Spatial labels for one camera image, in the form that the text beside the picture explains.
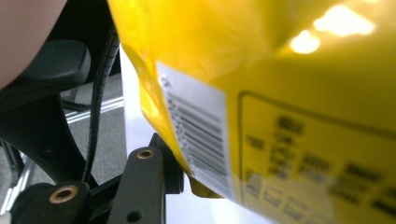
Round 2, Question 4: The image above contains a yellow spout pouch green cap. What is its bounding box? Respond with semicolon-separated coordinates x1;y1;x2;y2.
106;0;396;224

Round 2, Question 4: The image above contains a left hand-held gripper cable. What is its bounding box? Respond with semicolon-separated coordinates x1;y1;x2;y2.
81;26;121;185

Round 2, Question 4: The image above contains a long metal floor rail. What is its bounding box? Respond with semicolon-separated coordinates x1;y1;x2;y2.
61;95;125;125

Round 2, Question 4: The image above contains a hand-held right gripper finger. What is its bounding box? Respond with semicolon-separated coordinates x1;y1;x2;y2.
148;132;185;195

